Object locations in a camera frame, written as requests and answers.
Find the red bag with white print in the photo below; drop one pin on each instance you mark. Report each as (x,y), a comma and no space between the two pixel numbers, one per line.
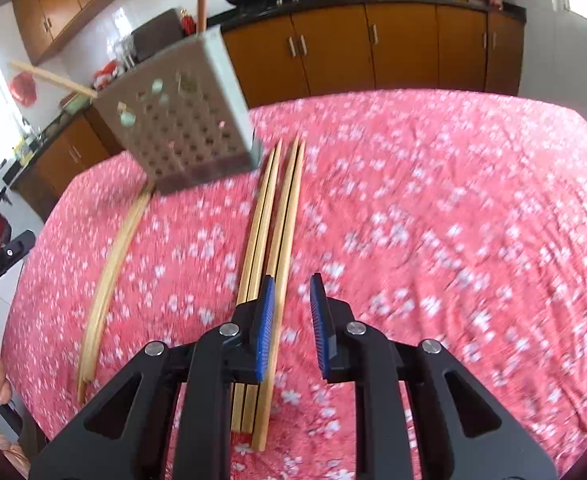
(105,74)

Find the green plastic basin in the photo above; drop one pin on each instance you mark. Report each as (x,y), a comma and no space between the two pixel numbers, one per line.
(74,104)

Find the dark wooden cutting board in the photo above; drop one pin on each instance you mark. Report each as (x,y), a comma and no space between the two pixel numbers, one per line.
(158,35)

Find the hanging red plastic bag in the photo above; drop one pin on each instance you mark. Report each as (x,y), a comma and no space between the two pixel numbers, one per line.
(23,90)

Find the wooden sink base cabinets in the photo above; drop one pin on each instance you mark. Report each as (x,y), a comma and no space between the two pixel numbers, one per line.
(68,155)

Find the metal cup with utensils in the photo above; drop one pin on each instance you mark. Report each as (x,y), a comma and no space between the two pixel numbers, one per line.
(126,55)

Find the wooden wall cabinets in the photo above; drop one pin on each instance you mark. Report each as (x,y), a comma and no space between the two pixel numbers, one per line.
(63,0)

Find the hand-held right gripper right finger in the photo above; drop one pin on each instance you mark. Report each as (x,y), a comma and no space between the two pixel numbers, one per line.
(318,330)

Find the grey perforated utensil holder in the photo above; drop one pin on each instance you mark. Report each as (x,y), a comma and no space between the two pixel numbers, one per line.
(183,120)

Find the yellow dish soap bottle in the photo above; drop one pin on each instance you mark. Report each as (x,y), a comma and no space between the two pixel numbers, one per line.
(23,152)

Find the red floral tablecloth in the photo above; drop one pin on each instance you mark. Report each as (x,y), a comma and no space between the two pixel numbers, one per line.
(423,235)

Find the wooden stove base cabinets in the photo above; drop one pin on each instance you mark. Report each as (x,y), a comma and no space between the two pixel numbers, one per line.
(398,50)

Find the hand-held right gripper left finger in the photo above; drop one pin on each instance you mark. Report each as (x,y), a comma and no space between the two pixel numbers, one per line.
(266,330)

